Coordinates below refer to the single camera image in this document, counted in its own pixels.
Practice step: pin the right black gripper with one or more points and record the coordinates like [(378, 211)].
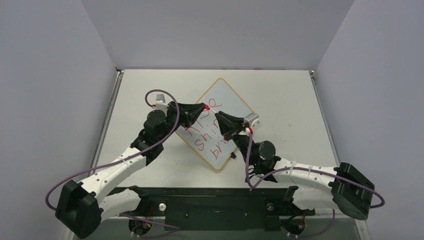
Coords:
[(236, 129)]

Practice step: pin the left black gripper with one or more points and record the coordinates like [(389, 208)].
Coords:
[(189, 113)]

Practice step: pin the yellow framed whiteboard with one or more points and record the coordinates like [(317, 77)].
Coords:
[(204, 136)]

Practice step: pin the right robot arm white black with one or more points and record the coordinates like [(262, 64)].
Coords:
[(341, 187)]

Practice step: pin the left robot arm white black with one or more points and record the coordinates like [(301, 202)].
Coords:
[(79, 206)]

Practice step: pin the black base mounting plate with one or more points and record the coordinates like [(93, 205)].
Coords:
[(217, 209)]

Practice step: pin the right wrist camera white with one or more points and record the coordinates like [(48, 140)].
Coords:
[(253, 121)]

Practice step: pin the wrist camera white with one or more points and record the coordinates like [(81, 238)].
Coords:
[(161, 102), (253, 121)]

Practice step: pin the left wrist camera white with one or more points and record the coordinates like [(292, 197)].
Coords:
[(161, 102)]

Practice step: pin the left aluminium rail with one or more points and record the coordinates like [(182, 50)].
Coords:
[(107, 118)]

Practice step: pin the aluminium rail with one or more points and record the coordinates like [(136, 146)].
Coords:
[(107, 118), (328, 130)]

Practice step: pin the right aluminium rail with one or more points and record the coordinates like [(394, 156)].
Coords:
[(328, 130)]

